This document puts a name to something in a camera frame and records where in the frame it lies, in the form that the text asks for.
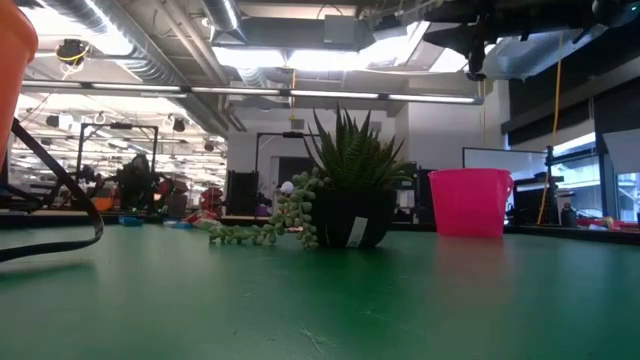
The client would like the green table mat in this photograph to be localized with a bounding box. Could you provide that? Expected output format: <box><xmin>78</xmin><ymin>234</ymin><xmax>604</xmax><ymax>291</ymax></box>
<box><xmin>0</xmin><ymin>223</ymin><xmax>640</xmax><ymax>360</ymax></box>

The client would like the long ceiling light bar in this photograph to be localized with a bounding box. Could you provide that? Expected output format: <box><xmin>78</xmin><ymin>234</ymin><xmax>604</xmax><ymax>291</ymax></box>
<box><xmin>19</xmin><ymin>79</ymin><xmax>485</xmax><ymax>106</ymax></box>

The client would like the black camera rig frame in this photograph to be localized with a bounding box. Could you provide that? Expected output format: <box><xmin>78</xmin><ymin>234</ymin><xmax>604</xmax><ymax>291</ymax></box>
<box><xmin>254</xmin><ymin>130</ymin><xmax>321</xmax><ymax>174</ymax></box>
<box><xmin>74</xmin><ymin>121</ymin><xmax>160</xmax><ymax>176</ymax></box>

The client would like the person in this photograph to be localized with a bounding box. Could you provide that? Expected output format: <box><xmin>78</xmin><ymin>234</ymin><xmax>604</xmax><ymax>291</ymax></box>
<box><xmin>117</xmin><ymin>153</ymin><xmax>161</xmax><ymax>211</ymax></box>

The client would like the black bottle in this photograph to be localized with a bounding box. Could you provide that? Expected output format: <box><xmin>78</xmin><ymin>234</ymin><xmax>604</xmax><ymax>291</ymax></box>
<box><xmin>559</xmin><ymin>202</ymin><xmax>579</xmax><ymax>229</ymax></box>

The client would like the yellow hanging cable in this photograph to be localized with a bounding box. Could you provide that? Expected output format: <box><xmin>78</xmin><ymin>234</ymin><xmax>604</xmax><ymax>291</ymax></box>
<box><xmin>536</xmin><ymin>34</ymin><xmax>564</xmax><ymax>225</ymax></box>

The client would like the black equipment cabinet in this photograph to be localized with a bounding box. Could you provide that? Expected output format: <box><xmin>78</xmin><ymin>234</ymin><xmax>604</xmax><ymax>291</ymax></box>
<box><xmin>226</xmin><ymin>169</ymin><xmax>260</xmax><ymax>216</ymax></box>

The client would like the black ceiling camera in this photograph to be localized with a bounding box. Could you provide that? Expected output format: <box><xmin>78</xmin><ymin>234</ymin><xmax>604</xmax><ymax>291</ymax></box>
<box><xmin>54</xmin><ymin>38</ymin><xmax>91</xmax><ymax>66</ymax></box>

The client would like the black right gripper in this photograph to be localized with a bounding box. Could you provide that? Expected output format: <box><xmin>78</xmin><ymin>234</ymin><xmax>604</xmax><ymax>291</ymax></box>
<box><xmin>423</xmin><ymin>9</ymin><xmax>506</xmax><ymax>75</ymax></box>

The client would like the pink plastic bucket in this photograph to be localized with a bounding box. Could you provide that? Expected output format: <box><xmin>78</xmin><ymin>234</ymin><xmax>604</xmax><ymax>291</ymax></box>
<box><xmin>428</xmin><ymin>167</ymin><xmax>515</xmax><ymax>238</ymax></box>

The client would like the potted succulent plant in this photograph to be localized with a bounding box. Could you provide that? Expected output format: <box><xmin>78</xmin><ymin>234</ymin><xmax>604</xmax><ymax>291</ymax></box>
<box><xmin>207</xmin><ymin>102</ymin><xmax>416</xmax><ymax>250</ymax></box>

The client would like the grey ceiling junction box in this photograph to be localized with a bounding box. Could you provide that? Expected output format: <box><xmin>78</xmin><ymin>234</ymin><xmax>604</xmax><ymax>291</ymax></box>
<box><xmin>323</xmin><ymin>14</ymin><xmax>359</xmax><ymax>46</ymax></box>

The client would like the silver ribbed ceiling duct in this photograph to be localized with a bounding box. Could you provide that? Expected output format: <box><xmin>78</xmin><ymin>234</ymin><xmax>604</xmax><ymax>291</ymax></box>
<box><xmin>29</xmin><ymin>0</ymin><xmax>236</xmax><ymax>136</ymax></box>

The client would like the red Skittles candy bag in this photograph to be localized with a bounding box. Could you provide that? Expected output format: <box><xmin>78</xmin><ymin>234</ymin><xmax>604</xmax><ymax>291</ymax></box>
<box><xmin>183</xmin><ymin>209</ymin><xmax>222</xmax><ymax>230</ymax></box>

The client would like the black equipment stand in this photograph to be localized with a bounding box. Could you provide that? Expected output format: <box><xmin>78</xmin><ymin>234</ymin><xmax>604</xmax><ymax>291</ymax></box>
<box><xmin>513</xmin><ymin>144</ymin><xmax>566</xmax><ymax>226</ymax></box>

